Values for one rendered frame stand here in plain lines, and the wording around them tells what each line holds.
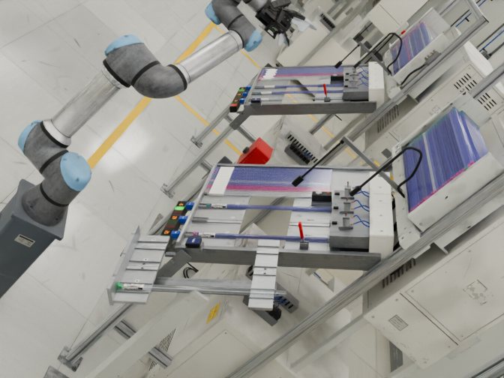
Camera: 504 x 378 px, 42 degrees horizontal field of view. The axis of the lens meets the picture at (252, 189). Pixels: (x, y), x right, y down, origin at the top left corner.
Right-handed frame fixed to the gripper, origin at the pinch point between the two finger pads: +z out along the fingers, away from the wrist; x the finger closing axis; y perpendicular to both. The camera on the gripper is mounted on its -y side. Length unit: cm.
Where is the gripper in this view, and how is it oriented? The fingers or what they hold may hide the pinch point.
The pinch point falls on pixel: (303, 37)
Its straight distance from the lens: 243.3
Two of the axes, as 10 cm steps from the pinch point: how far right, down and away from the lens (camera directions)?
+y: -3.2, 8.0, -5.0
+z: 7.2, 5.5, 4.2
